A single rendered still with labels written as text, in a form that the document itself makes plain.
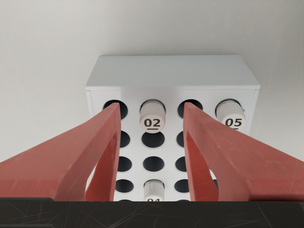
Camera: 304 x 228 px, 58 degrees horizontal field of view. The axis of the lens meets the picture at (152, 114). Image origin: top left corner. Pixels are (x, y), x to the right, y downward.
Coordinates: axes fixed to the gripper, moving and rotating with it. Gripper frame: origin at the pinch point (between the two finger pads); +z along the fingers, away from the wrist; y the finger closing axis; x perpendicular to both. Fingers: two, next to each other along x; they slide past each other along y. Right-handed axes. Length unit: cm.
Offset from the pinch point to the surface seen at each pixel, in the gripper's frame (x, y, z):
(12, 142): 5.8, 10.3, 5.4
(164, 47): -1.5, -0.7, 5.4
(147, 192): 5.6, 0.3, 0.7
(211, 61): -1.1, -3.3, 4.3
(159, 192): 5.5, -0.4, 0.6
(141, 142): 2.5, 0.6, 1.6
